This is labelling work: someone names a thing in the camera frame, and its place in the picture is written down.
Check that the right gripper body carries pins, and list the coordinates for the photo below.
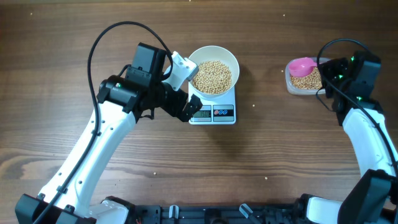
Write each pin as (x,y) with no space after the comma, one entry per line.
(333,70)

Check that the white bowl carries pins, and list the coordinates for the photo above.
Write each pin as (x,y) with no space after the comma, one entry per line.
(212,53)

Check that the soybeans in container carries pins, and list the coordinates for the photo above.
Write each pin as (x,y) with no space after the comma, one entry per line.
(313,81)

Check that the clear plastic container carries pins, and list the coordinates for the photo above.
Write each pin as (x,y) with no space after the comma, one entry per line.
(295,91)

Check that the white digital kitchen scale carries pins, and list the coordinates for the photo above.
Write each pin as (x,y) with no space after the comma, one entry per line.
(219,110)

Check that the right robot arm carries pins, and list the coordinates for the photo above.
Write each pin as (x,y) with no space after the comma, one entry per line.
(364,123)

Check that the pink plastic scoop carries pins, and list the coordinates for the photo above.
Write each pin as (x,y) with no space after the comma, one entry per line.
(301,67)

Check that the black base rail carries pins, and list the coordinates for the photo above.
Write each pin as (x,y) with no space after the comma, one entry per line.
(277,213)

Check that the soybeans in bowl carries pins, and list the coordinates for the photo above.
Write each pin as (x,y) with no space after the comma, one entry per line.
(212,78)

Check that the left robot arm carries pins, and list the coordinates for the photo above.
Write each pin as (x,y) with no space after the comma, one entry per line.
(121,101)

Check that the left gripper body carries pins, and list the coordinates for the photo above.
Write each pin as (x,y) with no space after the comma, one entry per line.
(167,99)

